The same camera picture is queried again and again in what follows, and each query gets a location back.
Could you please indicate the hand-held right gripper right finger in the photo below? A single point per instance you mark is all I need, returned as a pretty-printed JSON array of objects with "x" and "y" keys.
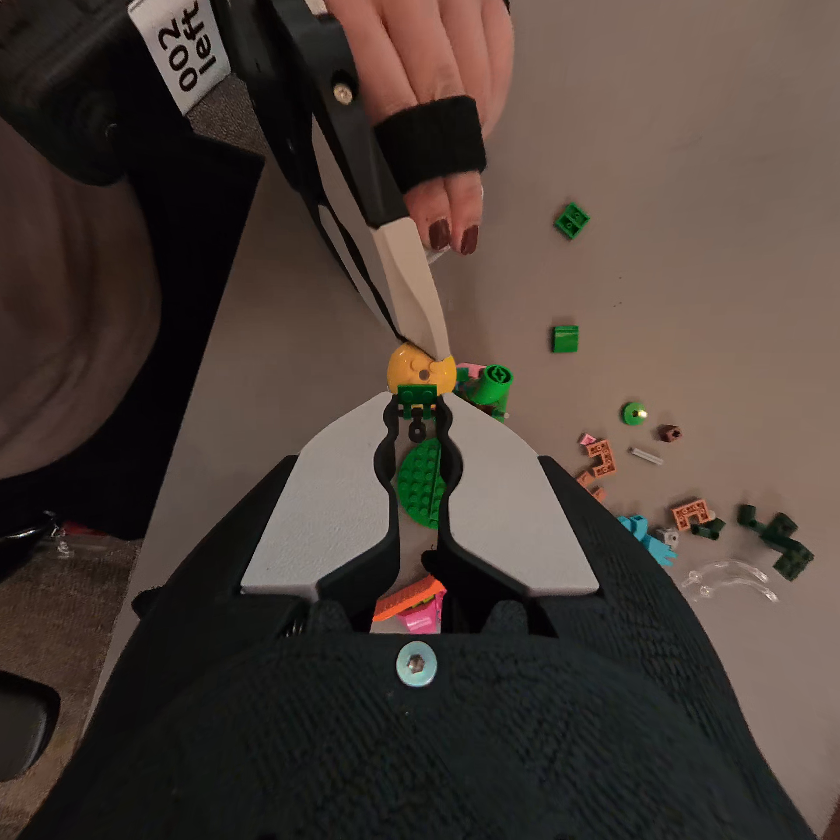
[{"x": 512, "y": 512}]

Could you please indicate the clear curved pieces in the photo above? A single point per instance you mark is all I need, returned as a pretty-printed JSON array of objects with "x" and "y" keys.
[{"x": 722, "y": 568}]

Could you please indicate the dark small connector brick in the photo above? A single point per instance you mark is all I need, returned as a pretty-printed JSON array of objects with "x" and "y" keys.
[{"x": 416, "y": 431}]

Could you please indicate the yellow round disc brick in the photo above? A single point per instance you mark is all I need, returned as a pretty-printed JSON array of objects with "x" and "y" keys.
[{"x": 407, "y": 367}]

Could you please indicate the brown small brick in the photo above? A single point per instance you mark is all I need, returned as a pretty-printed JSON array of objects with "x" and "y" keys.
[{"x": 669, "y": 433}]

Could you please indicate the person's left hand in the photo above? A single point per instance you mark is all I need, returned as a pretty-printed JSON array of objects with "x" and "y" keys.
[{"x": 433, "y": 52}]

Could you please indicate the person's leg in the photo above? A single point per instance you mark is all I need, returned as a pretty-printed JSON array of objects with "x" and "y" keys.
[{"x": 65, "y": 295}]

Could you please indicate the white bar brick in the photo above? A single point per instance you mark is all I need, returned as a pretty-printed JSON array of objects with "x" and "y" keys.
[{"x": 646, "y": 456}]

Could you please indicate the light blue bricks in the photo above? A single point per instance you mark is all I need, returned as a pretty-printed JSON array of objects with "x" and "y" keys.
[{"x": 643, "y": 535}]

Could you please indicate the green smooth tile brick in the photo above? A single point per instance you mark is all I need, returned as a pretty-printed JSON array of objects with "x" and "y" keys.
[{"x": 565, "y": 339}]

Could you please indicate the dark green brick cluster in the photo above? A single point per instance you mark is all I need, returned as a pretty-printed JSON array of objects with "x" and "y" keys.
[{"x": 781, "y": 538}]

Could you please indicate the green clip plate brick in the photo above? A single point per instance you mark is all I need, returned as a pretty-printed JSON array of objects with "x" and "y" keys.
[{"x": 417, "y": 396}]

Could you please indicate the green plant brick model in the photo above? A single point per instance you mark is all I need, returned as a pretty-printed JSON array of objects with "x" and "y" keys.
[{"x": 420, "y": 479}]

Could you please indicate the green round brick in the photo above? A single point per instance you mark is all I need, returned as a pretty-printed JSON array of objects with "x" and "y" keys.
[{"x": 633, "y": 415}]

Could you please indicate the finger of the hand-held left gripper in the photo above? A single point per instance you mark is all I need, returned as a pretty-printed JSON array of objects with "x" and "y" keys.
[
  {"x": 413, "y": 282},
  {"x": 348, "y": 229}
]

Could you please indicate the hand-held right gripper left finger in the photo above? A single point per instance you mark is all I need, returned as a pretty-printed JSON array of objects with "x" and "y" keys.
[{"x": 328, "y": 512}]

